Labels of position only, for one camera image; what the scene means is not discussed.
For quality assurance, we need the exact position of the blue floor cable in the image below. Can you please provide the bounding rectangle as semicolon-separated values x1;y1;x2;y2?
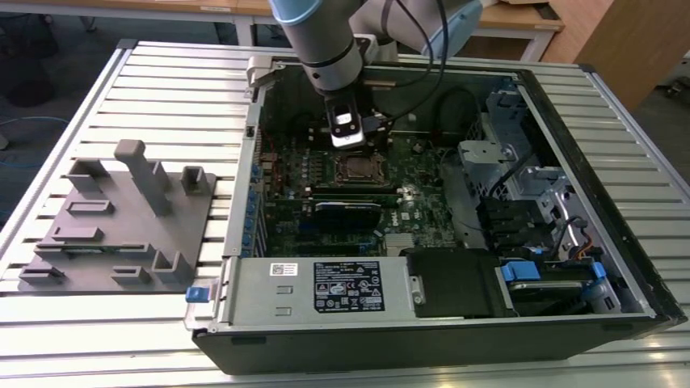
0;115;71;171

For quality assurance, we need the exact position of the thick black cable bundle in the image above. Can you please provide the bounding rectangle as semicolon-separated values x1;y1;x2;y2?
430;86;482;137

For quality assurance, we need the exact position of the grey parts rack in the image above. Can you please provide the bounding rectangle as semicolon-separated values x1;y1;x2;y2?
17;139;218;293

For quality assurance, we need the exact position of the black drive bay cover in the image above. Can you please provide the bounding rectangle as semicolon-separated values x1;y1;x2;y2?
402;248;519;319

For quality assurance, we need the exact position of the black plastic fan housing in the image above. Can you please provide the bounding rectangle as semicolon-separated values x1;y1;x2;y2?
475;196;554;251

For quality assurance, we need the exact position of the green RAM stick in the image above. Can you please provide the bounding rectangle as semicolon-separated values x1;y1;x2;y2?
60;246;124;257
311;192;403;205

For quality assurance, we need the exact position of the chair base with wheels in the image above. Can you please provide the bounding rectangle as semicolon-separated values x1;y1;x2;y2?
665;52;690;98

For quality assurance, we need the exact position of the metal socket cover frame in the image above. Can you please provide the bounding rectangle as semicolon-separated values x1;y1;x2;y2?
332;152;389;188

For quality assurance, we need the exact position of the wooden desk white frame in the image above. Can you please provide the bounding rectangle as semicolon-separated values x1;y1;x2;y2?
0;0;242;25
236;0;566;61

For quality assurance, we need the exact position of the black office chair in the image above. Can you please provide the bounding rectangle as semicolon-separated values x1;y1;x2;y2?
0;11;62;108

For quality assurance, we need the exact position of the wooden cabinet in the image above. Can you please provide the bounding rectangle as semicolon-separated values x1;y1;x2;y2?
542;0;690;112

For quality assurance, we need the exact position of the black graphics card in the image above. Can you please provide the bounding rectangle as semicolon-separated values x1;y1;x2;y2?
312;200;385;234

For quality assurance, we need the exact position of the CPU socket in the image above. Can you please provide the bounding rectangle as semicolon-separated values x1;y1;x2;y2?
331;151;390;189

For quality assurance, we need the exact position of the grey case release latch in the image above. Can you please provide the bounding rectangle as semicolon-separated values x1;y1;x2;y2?
244;56;275;89

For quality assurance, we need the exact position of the green motherboard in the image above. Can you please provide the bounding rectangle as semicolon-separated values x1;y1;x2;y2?
251;133;479;259

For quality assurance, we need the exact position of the black hard disk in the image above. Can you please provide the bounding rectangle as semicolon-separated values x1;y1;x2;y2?
506;280;589;317

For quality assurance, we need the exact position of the silver chipset heatsink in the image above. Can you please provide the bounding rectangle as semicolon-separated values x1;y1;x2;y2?
383;233;419;249

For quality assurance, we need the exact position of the black PC case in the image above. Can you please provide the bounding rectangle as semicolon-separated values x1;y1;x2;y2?
183;54;689;377

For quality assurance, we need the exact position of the silver-topped CPU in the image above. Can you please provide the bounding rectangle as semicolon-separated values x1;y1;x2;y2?
344;156;379;179

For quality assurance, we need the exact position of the blue disk carrier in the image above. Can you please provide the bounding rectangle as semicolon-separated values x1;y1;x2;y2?
498;261;542;282

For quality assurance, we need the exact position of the silver power supply unit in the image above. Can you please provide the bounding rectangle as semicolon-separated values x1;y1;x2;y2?
212;256;418;327

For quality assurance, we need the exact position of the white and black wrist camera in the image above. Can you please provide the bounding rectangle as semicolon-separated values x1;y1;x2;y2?
324;99;369;151

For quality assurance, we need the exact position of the silver metal drive cage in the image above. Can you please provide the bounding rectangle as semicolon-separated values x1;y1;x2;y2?
457;89;578;211

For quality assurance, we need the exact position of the black drive cable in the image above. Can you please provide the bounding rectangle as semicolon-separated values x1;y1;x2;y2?
486;152;535;200

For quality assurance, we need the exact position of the thin red wire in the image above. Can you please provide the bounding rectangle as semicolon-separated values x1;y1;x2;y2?
266;133;280;183

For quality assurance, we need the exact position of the blue plastic latch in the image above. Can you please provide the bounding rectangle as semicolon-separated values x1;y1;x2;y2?
183;285;211;305

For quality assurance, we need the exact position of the black camera cable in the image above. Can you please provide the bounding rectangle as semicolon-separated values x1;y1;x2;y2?
371;0;451;122

